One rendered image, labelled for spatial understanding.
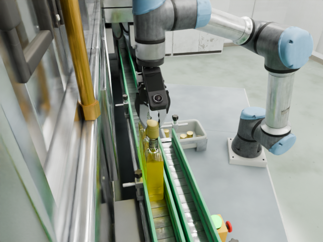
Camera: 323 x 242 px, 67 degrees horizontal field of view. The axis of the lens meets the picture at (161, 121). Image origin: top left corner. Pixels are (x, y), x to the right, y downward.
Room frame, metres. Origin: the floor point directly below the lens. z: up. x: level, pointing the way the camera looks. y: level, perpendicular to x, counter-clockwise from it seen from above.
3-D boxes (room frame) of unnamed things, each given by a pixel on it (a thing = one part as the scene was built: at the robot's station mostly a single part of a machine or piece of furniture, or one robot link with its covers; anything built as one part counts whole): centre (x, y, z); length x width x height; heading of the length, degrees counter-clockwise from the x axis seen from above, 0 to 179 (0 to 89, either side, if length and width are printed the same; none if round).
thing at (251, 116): (0.96, -0.44, 0.95); 0.13 x 0.12 x 0.14; 25
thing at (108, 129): (1.00, 0.25, 1.15); 0.90 x 0.03 x 0.34; 11
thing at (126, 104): (1.11, 0.21, 0.94); 0.07 x 0.04 x 0.13; 101
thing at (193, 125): (1.05, -0.11, 0.80); 0.22 x 0.17 x 0.09; 101
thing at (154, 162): (0.59, 0.02, 0.99); 0.06 x 0.06 x 0.21; 11
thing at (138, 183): (0.57, 0.10, 0.94); 0.07 x 0.04 x 0.13; 101
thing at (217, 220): (0.51, -0.19, 0.84); 0.05 x 0.05 x 0.03
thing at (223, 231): (0.51, -0.19, 0.79); 0.07 x 0.07 x 0.07; 11
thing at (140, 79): (0.62, 0.03, 1.33); 0.09 x 0.08 x 0.12; 11
